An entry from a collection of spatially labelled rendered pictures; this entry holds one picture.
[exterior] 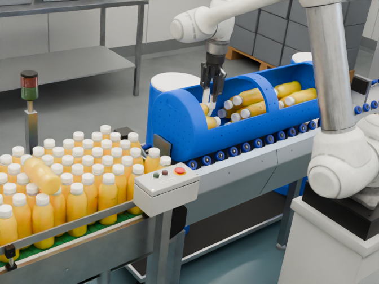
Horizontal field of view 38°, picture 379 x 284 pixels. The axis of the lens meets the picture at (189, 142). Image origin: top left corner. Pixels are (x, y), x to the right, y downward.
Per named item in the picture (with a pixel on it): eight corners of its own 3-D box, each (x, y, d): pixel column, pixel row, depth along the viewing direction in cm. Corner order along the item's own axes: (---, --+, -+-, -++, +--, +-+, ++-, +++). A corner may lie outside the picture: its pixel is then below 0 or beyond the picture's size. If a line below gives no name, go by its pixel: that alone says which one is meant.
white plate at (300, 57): (307, 49, 342) (307, 50, 343) (283, 57, 323) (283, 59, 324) (347, 62, 327) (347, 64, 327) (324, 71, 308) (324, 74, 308)
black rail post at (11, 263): (17, 267, 164) (16, 247, 160) (7, 271, 162) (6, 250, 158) (14, 263, 165) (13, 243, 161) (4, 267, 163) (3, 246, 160)
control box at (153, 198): (197, 199, 188) (200, 174, 183) (150, 217, 176) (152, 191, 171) (179, 186, 194) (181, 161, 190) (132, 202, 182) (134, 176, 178)
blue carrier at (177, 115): (330, 126, 263) (343, 70, 250) (191, 174, 211) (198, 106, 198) (286, 106, 282) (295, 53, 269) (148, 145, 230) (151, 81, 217)
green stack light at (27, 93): (41, 98, 209) (41, 86, 207) (25, 101, 205) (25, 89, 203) (34, 92, 213) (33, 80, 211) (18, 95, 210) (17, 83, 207)
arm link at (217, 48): (219, 32, 215) (216, 47, 218) (201, 35, 210) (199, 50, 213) (234, 40, 209) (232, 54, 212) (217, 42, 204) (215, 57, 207)
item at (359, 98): (365, 106, 297) (372, 80, 290) (360, 107, 295) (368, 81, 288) (349, 100, 304) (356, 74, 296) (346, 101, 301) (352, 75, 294)
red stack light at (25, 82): (41, 86, 207) (40, 76, 205) (25, 89, 203) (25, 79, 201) (33, 80, 211) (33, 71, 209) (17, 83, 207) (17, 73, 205)
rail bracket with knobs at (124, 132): (137, 155, 230) (139, 134, 226) (123, 160, 226) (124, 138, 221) (124, 146, 237) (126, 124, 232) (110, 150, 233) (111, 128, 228)
